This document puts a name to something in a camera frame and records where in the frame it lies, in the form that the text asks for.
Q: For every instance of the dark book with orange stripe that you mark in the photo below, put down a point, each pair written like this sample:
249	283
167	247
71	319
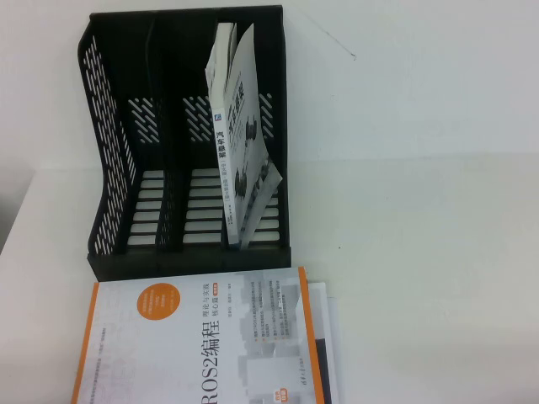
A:
322	366

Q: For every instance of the black plastic book stand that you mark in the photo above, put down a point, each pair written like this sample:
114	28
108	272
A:
113	168

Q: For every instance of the white car suspension book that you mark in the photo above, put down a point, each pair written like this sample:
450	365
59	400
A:
242	126

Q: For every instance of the white orange ROS2 book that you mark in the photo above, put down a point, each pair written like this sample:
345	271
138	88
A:
189	336

